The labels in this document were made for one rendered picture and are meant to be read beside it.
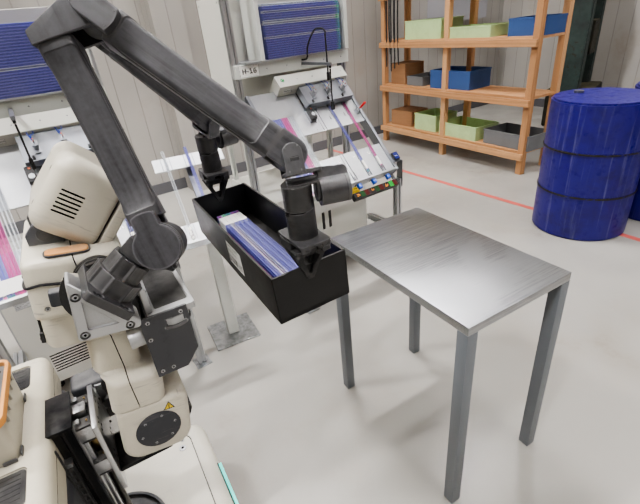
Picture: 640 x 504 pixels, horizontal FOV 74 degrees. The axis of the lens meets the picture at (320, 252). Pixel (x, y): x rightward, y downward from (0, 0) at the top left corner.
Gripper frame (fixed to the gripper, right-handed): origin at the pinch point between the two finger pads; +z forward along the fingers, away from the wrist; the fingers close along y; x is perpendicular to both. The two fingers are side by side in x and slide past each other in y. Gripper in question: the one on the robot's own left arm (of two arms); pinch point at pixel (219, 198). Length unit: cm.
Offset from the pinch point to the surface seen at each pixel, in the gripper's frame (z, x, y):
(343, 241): 31, -43, 0
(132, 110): 21, -26, 364
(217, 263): 63, -10, 75
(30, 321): 65, 79, 87
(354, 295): 113, -86, 64
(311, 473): 110, -3, -25
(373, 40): -4, -350, 386
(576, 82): 65, -525, 204
